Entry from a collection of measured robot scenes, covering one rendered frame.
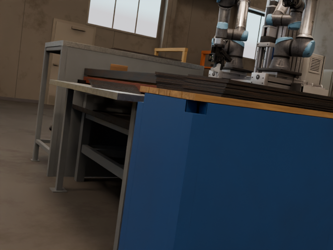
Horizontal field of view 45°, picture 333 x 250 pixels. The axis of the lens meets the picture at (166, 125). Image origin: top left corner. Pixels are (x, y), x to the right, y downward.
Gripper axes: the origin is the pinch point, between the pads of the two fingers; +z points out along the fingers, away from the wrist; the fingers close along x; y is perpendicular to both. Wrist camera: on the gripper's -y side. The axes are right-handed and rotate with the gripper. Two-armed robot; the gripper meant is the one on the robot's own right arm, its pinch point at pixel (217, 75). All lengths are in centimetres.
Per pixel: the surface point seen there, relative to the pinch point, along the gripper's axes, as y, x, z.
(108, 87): 91, 34, 17
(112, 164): 67, -5, 65
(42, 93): 85, -137, 33
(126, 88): 83, 38, 16
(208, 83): 90, 118, 10
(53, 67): -85, -814, 0
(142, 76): 69, 26, 9
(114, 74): 69, -16, 10
